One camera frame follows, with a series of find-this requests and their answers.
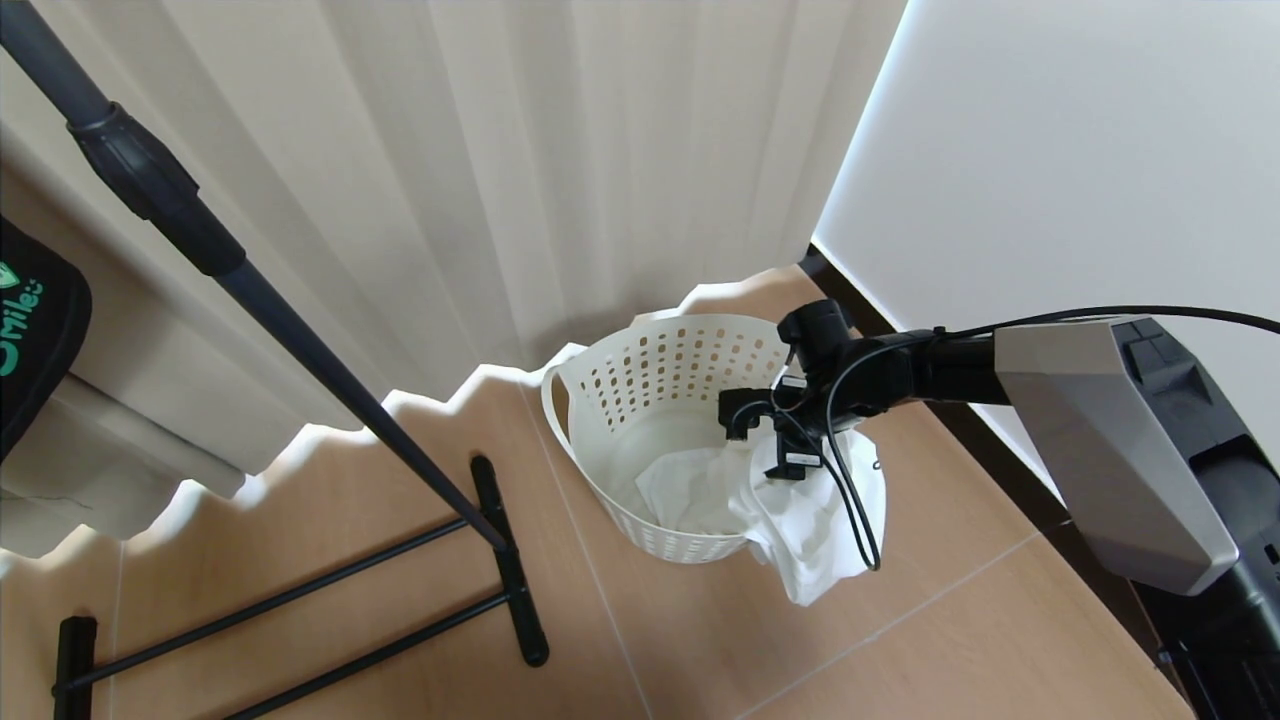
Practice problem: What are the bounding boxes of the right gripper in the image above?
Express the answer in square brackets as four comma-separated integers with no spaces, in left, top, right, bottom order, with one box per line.
[764,378,837,484]

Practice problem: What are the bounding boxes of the black shorts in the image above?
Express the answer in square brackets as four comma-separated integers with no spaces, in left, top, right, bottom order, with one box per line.
[0,215,93,464]

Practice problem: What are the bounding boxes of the white laundry basket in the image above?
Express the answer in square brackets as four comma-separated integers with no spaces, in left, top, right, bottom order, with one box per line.
[541,313,801,565]

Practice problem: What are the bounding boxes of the black clothes rack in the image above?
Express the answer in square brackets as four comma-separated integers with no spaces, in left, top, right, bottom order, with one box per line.
[0,0,550,720]

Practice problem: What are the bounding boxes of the white garment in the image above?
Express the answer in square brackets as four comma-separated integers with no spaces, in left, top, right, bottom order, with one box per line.
[636,425,888,607]

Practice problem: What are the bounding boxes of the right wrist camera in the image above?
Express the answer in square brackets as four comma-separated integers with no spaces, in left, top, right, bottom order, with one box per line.
[718,388,779,443]

